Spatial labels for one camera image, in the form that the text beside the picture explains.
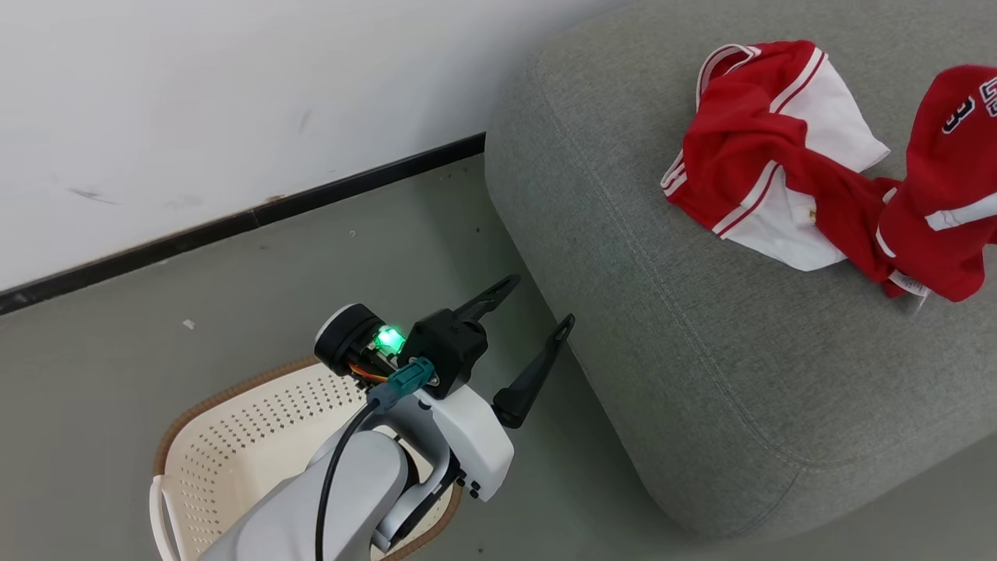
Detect red and white jersey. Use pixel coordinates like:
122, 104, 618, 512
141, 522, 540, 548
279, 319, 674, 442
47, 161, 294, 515
661, 41, 904, 283

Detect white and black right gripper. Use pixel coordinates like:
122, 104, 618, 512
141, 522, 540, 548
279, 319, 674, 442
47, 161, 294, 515
314, 274, 577, 502

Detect cream perforated basket brown rim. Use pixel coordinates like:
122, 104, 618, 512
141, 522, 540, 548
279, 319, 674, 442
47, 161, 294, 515
148, 357, 464, 561

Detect red jersey with number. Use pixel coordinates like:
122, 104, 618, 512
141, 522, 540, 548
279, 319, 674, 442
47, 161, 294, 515
874, 65, 997, 303

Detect black cable with teal connector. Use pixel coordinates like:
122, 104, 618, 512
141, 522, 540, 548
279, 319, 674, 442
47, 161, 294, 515
314, 357, 437, 561

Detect grey fabric sofa seat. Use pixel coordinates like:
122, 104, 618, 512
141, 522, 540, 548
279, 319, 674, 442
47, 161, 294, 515
484, 0, 997, 540

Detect black wall baseboard strip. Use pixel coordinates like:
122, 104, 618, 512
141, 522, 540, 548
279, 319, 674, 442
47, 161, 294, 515
0, 132, 486, 316

